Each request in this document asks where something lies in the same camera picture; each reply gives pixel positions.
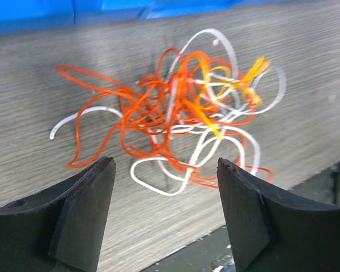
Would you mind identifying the yellow cable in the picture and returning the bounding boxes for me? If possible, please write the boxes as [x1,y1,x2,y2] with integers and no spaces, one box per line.
[178,55,271,139]

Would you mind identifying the orange cable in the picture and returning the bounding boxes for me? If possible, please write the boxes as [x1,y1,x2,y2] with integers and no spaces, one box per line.
[56,47,274,189]

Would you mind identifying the left blue bin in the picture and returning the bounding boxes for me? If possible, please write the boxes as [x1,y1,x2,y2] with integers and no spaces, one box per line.
[0,0,75,36]

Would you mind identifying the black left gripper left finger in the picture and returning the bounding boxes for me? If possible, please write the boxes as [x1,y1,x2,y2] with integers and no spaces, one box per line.
[0,157,116,271]

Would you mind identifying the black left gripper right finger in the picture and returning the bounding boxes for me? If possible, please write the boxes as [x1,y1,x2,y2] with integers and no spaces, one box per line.
[217,158,340,271]

